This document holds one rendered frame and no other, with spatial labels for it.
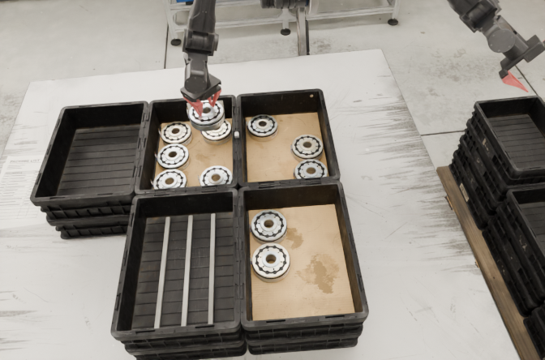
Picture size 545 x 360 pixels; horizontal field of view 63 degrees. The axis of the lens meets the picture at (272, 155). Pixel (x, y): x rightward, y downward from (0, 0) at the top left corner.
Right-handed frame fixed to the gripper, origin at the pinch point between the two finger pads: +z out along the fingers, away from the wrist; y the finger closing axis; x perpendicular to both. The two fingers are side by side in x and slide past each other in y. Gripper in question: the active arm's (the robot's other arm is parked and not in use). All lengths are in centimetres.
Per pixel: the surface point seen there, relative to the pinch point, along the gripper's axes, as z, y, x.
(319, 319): 13, -22, -61
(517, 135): 57, 113, -67
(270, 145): 22.7, 16.1, -9.9
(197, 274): 23.1, -31.6, -26.4
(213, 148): 22.6, 2.5, 3.8
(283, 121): 22.6, 27.7, -5.5
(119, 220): 25.2, -35.1, 6.4
